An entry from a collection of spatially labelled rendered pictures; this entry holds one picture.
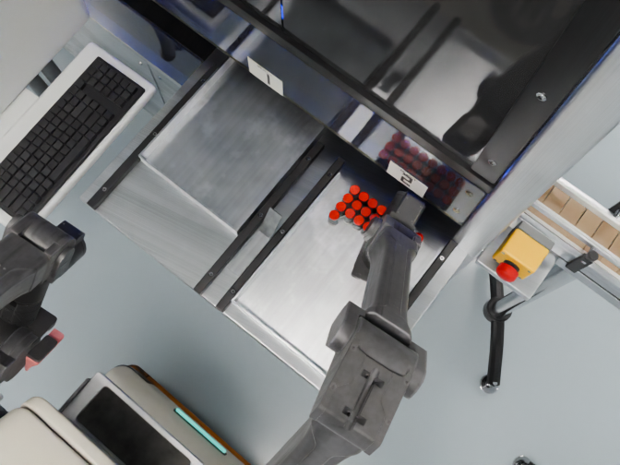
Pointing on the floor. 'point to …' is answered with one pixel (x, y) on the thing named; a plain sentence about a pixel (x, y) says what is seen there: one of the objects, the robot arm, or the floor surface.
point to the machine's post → (548, 155)
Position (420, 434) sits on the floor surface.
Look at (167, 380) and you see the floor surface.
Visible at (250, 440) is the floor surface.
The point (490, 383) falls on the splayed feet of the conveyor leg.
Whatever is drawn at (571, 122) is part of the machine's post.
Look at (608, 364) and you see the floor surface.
